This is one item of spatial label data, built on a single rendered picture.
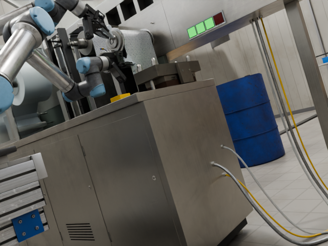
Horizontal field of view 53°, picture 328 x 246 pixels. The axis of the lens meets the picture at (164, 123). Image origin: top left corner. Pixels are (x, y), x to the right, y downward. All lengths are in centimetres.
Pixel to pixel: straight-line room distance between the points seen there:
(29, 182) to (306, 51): 143
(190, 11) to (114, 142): 87
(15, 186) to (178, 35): 127
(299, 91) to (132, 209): 652
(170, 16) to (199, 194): 105
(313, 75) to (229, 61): 617
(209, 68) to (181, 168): 594
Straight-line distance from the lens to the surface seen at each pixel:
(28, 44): 132
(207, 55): 746
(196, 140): 167
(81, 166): 188
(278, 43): 795
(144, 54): 194
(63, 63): 212
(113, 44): 189
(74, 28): 212
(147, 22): 217
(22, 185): 122
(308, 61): 187
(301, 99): 785
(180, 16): 202
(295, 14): 189
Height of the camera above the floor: 76
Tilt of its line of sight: 1 degrees down
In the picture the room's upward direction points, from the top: 17 degrees counter-clockwise
